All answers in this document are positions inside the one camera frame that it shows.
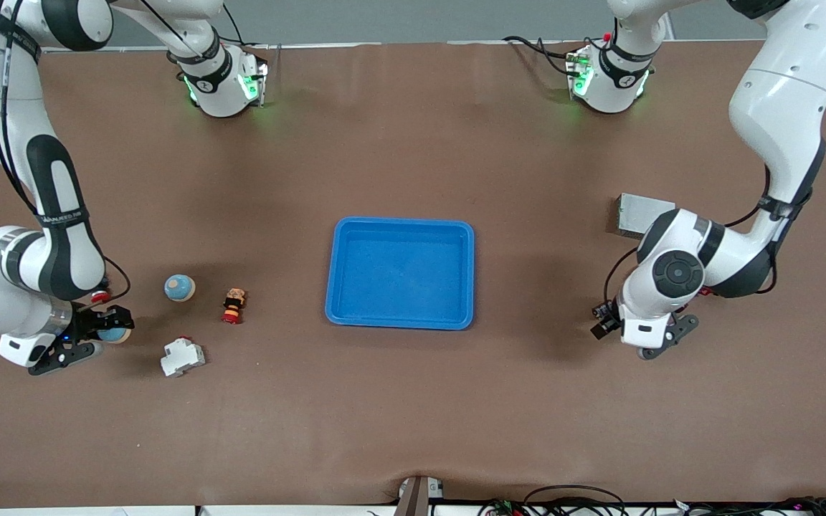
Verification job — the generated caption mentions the white circuit breaker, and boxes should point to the white circuit breaker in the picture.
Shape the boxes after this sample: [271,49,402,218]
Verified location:
[160,336,207,378]

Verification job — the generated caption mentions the brown paper table cover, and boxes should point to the brown paper table cover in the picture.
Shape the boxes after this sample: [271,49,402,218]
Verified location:
[0,39,826,511]

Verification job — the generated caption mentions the black looped cable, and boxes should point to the black looped cable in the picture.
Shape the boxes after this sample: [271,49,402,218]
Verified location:
[478,485,629,516]

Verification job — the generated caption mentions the black cable bundle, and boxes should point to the black cable bundle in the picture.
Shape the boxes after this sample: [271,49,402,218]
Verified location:
[675,496,826,516]

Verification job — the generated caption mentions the metal camera post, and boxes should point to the metal camera post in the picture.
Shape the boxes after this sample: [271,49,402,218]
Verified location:
[395,475,446,516]

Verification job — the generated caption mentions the silver metal box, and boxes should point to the silver metal box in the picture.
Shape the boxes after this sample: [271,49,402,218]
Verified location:
[617,193,675,237]

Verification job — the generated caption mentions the black right base cable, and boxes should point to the black right base cable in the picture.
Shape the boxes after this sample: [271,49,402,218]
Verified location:
[201,6,270,51]

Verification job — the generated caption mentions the black base cable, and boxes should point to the black base cable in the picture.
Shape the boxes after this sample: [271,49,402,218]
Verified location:
[201,6,270,51]
[503,34,579,76]

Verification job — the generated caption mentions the black left base cable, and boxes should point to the black left base cable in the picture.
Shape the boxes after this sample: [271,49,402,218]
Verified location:
[503,34,579,76]

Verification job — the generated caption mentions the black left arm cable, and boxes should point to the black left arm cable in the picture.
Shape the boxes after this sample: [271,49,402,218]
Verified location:
[603,165,779,307]

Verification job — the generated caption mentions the blue plastic tray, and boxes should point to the blue plastic tray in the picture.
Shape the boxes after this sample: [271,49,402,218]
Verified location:
[324,217,475,331]

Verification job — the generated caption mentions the orange red push button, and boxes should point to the orange red push button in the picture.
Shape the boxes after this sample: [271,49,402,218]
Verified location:
[222,288,247,325]

